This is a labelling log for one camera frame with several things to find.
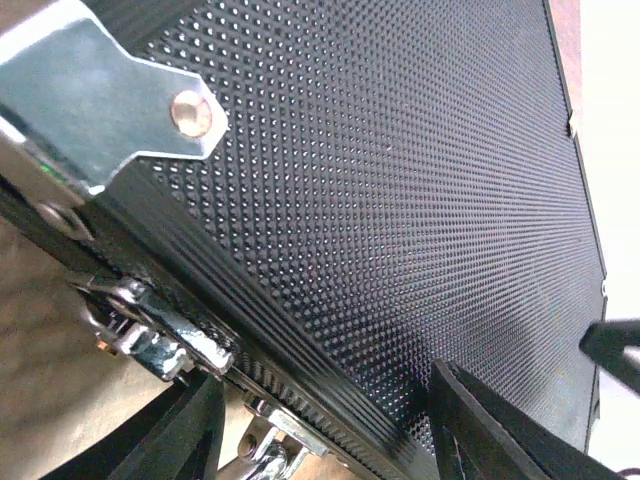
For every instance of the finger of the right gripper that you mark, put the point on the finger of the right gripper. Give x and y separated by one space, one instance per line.
605 344

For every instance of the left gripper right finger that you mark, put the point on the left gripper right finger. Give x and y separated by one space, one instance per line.
477 434

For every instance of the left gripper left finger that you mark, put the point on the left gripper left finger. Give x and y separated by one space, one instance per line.
178 435

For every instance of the black poker case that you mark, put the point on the black poker case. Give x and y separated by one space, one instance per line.
314 201

